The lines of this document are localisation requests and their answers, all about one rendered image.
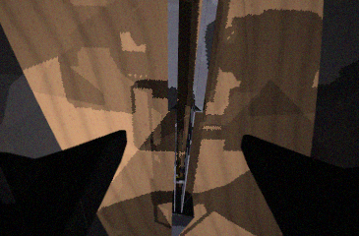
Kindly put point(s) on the light brown wooden board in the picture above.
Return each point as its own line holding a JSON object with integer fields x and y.
{"x": 100, "y": 66}

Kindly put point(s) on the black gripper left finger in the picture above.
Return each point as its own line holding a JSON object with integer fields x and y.
{"x": 59, "y": 194}

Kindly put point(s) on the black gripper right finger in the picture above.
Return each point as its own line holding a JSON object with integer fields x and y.
{"x": 307, "y": 196}

